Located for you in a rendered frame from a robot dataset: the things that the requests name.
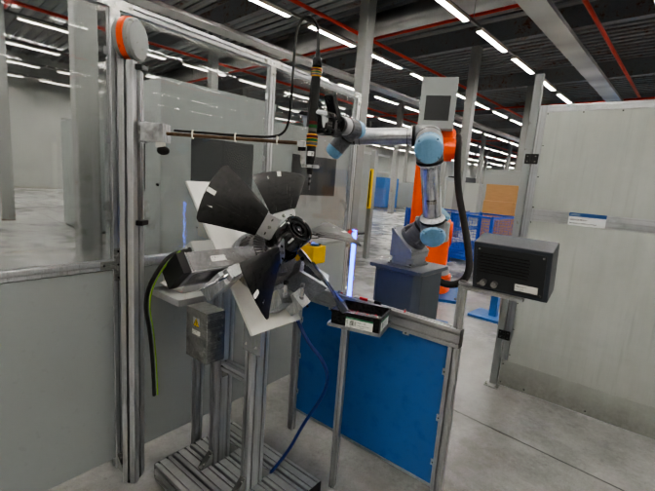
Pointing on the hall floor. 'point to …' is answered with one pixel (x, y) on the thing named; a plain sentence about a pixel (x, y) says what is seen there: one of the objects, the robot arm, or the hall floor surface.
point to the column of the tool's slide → (131, 277)
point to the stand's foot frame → (228, 470)
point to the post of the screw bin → (338, 407)
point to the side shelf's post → (197, 399)
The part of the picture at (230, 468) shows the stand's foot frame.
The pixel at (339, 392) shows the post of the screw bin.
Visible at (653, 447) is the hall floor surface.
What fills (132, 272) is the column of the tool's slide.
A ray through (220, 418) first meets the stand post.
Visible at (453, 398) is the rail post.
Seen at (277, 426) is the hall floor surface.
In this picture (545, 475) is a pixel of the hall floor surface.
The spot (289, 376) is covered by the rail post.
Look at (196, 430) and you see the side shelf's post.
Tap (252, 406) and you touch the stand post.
